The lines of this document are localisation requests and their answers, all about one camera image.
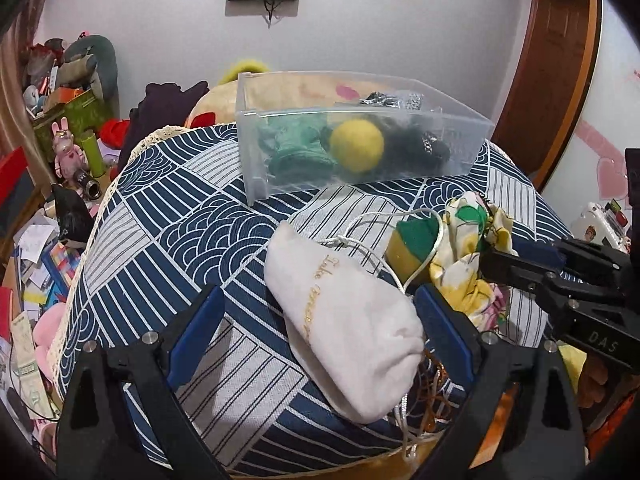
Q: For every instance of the silver black fabric piece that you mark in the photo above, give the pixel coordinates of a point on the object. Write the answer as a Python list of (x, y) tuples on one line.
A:
[(390, 100)]

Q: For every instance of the red cloth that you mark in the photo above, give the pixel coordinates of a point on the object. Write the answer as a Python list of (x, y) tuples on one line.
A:
[(114, 134)]

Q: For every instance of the dark purple cloth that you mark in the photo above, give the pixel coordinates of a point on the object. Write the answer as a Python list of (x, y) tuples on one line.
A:
[(160, 110)]

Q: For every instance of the cream cushion with pink print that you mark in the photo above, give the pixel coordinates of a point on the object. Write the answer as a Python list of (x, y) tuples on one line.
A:
[(215, 107)]

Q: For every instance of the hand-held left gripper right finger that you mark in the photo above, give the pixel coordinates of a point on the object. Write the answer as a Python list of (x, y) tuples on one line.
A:
[(445, 330)]

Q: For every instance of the blue white patterned tablecloth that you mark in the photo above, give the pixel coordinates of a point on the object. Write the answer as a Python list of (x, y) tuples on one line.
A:
[(190, 230)]

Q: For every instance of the black scrunchie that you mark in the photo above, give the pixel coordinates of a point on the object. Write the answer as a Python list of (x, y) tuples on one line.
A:
[(415, 150)]

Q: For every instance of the grey plush toy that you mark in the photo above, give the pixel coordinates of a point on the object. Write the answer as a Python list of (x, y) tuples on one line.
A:
[(97, 65)]

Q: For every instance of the pile of papers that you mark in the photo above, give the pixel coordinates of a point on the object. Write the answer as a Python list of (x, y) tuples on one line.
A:
[(30, 300)]

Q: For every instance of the white stickered case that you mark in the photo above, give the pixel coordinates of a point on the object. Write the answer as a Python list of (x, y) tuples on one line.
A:
[(597, 225)]

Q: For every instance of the brown wooden door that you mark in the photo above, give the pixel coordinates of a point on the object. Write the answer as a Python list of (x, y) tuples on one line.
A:
[(550, 75)]

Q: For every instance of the pink rabbit toy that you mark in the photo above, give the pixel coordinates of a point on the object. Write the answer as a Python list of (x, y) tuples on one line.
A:
[(67, 152)]

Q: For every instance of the green cylinder tube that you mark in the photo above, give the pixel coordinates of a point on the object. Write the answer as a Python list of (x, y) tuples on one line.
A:
[(94, 152)]

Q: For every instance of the orange patterned cloth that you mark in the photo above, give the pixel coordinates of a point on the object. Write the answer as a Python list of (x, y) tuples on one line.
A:
[(440, 400)]

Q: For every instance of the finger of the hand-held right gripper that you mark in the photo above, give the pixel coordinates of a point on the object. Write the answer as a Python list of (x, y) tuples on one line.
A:
[(537, 250), (510, 267)]

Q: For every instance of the yellow floral cloth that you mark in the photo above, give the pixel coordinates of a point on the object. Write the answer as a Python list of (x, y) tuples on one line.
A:
[(462, 265)]

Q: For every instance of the black camera lens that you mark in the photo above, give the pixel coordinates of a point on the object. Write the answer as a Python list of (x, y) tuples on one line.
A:
[(89, 185)]

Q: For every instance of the yellow felt ball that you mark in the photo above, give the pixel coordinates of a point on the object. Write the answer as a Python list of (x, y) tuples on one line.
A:
[(357, 145)]

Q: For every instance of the yellow plush toy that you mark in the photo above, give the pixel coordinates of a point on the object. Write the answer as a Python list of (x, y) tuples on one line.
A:
[(245, 67)]

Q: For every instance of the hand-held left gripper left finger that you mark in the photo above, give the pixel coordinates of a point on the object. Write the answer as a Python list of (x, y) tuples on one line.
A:
[(200, 325)]

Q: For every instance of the green cloth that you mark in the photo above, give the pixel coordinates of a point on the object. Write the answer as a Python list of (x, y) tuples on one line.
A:
[(295, 150)]

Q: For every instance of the yellow green sponge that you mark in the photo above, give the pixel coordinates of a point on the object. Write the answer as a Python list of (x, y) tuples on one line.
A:
[(407, 247)]

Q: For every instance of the green cardboard box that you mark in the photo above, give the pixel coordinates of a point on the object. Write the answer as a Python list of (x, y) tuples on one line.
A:
[(75, 112)]

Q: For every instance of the clear plastic storage box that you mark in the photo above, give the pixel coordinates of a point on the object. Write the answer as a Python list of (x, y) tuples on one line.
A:
[(360, 160)]

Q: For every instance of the person's right hand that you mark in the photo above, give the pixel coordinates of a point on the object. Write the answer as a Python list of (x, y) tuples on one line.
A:
[(592, 382)]

